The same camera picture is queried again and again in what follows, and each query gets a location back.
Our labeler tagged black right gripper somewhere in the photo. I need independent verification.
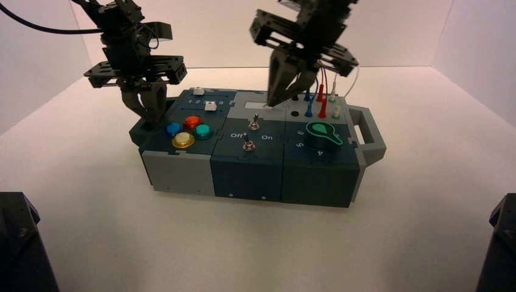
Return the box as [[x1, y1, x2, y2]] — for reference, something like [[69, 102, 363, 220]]
[[249, 0, 360, 108]]

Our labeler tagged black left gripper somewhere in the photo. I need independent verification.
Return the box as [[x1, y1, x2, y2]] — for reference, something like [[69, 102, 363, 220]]
[[83, 23, 188, 125]]

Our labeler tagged yellow push button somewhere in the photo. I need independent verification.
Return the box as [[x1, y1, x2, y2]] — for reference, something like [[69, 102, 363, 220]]
[[172, 132, 195, 150]]

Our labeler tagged black green rotary knob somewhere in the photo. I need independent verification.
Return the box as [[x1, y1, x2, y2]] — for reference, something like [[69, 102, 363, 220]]
[[305, 121, 344, 153]]

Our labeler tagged teal push button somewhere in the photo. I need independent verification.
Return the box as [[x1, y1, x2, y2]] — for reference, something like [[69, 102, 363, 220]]
[[194, 124, 213, 141]]

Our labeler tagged dark teal grey control box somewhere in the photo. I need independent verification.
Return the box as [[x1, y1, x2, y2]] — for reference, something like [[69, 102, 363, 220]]
[[128, 88, 386, 209]]

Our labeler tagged black banana plug cable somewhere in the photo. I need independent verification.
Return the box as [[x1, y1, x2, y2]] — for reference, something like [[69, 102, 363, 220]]
[[262, 93, 300, 109]]

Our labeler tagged blue banana plug cable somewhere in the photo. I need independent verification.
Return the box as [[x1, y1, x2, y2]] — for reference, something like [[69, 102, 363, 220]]
[[304, 90, 319, 118]]

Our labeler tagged dark teal box handle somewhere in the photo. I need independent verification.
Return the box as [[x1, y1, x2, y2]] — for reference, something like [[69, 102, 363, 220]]
[[128, 99, 178, 148]]

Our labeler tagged red banana plug cable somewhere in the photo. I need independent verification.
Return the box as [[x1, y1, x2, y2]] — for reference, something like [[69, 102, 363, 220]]
[[315, 66, 329, 119]]

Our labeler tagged white banana plug cable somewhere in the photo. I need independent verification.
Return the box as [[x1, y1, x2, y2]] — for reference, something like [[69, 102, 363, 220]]
[[328, 64, 360, 120]]

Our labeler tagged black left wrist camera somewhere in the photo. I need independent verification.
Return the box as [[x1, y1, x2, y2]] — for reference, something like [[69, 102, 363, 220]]
[[141, 22, 174, 51]]

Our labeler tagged grey box handle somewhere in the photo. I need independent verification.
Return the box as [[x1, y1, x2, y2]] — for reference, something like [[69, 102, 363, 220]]
[[347, 105, 386, 167]]

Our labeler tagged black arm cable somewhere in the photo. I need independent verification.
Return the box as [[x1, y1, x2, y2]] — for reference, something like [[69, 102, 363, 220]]
[[0, 2, 105, 35]]

